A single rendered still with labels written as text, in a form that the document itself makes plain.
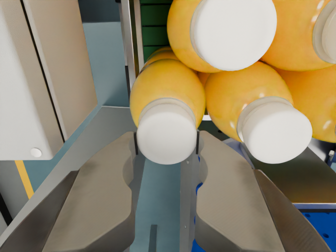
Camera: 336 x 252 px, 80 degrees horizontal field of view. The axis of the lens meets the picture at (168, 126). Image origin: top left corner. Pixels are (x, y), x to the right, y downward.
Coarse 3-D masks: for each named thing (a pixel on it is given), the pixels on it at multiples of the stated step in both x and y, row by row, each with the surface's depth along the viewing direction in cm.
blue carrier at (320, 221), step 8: (312, 216) 29; (320, 216) 29; (328, 216) 29; (312, 224) 28; (320, 224) 28; (328, 224) 28; (320, 232) 27; (328, 232) 27; (328, 240) 26; (192, 248) 26; (200, 248) 25
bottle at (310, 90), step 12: (288, 72) 19; (300, 72) 18; (312, 72) 17; (324, 72) 16; (288, 84) 18; (300, 84) 17; (312, 84) 16; (324, 84) 16; (300, 96) 17; (312, 96) 16; (324, 96) 15; (300, 108) 17; (312, 108) 16; (324, 108) 15; (312, 120) 16; (324, 120) 15; (312, 132) 17; (324, 132) 16
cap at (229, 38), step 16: (208, 0) 9; (224, 0) 9; (240, 0) 9; (256, 0) 9; (208, 16) 9; (224, 16) 10; (240, 16) 10; (256, 16) 9; (272, 16) 9; (208, 32) 10; (224, 32) 10; (240, 32) 10; (256, 32) 10; (272, 32) 10; (208, 48) 10; (224, 48) 10; (240, 48) 10; (256, 48) 10; (224, 64) 10; (240, 64) 10
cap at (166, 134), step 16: (160, 112) 12; (176, 112) 12; (144, 128) 12; (160, 128) 12; (176, 128) 12; (192, 128) 12; (144, 144) 13; (160, 144) 13; (176, 144) 13; (192, 144) 13; (160, 160) 13; (176, 160) 13
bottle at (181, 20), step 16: (176, 0) 14; (192, 0) 12; (176, 16) 13; (192, 16) 11; (176, 32) 13; (192, 32) 12; (176, 48) 15; (192, 48) 13; (192, 64) 14; (208, 64) 14
